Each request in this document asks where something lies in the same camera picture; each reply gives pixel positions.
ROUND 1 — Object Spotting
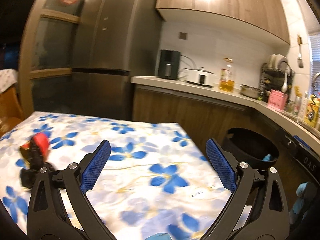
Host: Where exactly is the red cylindrical can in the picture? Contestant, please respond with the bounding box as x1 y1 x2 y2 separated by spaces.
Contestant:
19 133 49 169

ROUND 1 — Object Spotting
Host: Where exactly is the black trash bin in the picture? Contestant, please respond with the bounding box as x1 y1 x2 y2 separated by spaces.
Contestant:
222 127 279 170

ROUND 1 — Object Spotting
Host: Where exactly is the floral white blue tablecloth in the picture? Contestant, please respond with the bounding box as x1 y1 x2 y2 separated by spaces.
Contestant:
1 112 231 239

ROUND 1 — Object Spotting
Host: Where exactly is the wooden base cabinet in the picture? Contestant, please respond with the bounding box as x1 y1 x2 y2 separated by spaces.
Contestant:
132 84 320 205

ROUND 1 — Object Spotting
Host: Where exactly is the wooden chair with cover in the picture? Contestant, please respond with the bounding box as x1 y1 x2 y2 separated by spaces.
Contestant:
0 69 23 136

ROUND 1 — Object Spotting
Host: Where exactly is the yellow packaged bottle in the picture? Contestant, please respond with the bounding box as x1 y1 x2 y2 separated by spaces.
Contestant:
303 94 319 128

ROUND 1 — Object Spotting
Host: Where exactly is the pink utensil holder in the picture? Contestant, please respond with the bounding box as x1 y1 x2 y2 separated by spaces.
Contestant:
267 89 288 111

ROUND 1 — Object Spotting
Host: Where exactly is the steel pot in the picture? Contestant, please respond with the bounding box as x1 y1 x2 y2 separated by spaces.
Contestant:
240 85 260 99

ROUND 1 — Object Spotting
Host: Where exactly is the white ladle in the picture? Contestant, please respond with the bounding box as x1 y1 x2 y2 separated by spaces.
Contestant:
281 70 288 94

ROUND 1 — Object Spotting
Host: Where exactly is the cooking oil bottle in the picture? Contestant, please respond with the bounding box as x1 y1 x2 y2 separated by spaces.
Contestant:
219 57 235 92

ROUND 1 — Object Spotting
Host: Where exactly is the black dish rack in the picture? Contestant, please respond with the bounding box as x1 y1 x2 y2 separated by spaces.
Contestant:
259 54 295 102

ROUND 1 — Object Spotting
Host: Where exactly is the white rice cooker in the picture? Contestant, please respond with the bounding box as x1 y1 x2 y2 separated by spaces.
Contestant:
187 67 215 88

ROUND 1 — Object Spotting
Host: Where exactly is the wooden glass door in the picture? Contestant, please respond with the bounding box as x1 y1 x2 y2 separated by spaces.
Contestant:
18 0 85 117

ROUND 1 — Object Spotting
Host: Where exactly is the black air fryer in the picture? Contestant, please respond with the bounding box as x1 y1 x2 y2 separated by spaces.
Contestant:
157 49 181 80

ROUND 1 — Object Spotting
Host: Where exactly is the hanging spatula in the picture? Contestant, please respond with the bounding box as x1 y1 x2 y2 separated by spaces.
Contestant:
297 34 304 69

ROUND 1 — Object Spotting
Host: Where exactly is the dark grey refrigerator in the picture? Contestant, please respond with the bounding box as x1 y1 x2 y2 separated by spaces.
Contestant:
72 0 162 120

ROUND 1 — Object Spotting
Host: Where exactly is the wall socket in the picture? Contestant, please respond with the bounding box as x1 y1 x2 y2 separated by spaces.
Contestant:
179 32 188 40

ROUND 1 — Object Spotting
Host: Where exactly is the wooden wall cabinet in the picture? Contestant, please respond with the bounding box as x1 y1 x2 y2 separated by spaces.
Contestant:
156 0 290 48

